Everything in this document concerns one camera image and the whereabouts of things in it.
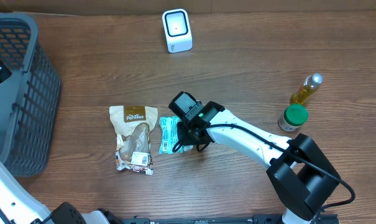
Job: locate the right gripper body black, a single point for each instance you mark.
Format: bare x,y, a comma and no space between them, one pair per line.
189,138

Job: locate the teal white pouch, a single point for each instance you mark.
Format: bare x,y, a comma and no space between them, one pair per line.
168,126

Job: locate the brown snack packet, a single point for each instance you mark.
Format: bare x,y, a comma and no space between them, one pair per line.
133,125

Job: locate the green lid jar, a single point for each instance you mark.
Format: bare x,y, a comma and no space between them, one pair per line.
293,117

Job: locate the yellow dish soap bottle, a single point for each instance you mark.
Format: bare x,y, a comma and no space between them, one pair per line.
310,85

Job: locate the small teal white box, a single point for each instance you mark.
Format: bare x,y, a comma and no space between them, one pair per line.
187,148

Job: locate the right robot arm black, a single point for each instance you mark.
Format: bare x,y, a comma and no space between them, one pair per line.
300,173

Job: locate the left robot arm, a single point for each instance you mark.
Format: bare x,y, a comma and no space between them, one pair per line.
16,204

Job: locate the white barcode scanner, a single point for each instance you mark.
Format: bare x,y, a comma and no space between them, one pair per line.
176,25

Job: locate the grey plastic shopping basket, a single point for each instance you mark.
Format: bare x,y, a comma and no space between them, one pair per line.
35,86

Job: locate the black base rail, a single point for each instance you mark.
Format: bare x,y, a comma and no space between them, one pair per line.
255,219

